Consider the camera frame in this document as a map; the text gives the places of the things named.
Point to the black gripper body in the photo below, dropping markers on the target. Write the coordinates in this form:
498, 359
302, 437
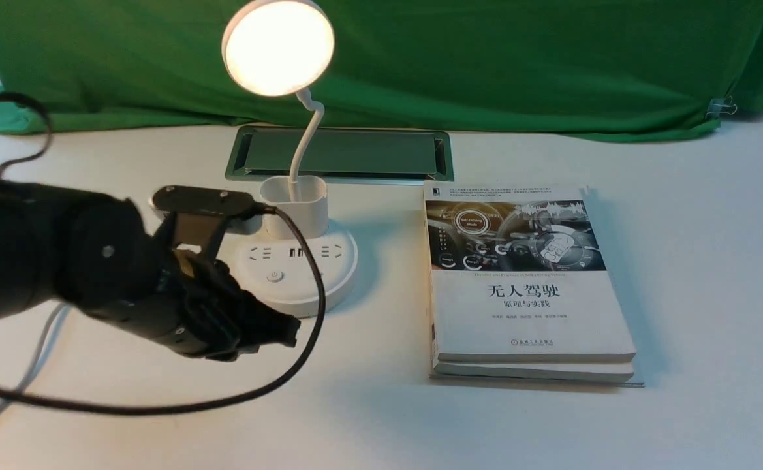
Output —
197, 312

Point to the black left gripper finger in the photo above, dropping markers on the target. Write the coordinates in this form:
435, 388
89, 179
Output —
262, 325

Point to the white desk lamp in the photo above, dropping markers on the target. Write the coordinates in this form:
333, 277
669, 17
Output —
276, 49

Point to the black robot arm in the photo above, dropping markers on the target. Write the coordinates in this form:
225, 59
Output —
92, 252

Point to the top white paperback book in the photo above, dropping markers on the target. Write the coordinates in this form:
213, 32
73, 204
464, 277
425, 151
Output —
518, 274

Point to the green backdrop cloth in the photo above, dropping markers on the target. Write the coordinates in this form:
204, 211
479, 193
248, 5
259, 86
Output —
610, 71

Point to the silver binder clip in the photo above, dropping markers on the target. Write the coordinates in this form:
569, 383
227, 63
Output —
719, 107

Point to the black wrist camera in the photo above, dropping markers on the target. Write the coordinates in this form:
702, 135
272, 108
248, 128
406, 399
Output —
208, 209

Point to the metal desk cable tray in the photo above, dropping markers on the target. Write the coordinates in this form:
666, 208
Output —
394, 157

